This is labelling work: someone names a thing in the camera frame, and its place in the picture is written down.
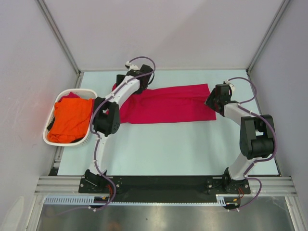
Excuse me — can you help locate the crimson red t-shirt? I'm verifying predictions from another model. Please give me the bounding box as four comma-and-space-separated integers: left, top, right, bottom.
120, 84, 216, 124

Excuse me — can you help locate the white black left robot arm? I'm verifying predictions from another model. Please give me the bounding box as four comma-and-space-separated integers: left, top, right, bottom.
84, 63, 155, 193

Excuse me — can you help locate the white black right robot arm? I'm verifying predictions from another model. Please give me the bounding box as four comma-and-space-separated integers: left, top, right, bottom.
205, 82, 277, 193

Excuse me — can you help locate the white plastic laundry basket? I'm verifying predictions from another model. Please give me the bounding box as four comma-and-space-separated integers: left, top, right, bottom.
43, 89, 97, 147

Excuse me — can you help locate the dark red shirt in basket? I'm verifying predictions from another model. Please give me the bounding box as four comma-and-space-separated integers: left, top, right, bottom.
58, 92, 80, 103

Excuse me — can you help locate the orange t-shirt in basket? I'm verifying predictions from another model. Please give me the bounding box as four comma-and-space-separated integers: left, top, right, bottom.
47, 98, 93, 144

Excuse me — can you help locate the black garment in basket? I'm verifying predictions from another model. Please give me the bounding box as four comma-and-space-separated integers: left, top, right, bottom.
46, 117, 55, 131

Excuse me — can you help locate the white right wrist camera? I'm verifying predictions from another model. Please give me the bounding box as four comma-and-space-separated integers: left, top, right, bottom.
224, 80, 235, 92

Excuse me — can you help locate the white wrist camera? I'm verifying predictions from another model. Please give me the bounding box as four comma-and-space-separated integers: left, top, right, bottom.
224, 80, 235, 92
125, 61, 139, 71

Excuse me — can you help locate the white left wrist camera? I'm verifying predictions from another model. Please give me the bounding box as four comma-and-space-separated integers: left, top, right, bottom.
125, 61, 139, 71

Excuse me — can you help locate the aluminium corner post left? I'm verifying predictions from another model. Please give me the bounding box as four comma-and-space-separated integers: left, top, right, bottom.
35, 0, 81, 76

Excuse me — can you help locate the aluminium corner post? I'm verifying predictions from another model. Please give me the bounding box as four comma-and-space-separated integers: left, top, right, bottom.
246, 0, 293, 75
35, 0, 81, 76

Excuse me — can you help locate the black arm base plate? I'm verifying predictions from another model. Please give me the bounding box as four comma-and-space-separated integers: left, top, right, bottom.
78, 174, 251, 203

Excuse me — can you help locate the aluminium corner post right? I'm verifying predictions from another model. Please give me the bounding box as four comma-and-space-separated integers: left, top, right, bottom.
246, 0, 293, 75

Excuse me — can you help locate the aluminium frame rail front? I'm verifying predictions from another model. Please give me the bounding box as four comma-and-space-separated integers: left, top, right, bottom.
34, 176, 297, 197

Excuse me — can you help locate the white slotted cable duct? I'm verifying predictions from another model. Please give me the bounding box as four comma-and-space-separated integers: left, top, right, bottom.
44, 195, 109, 205

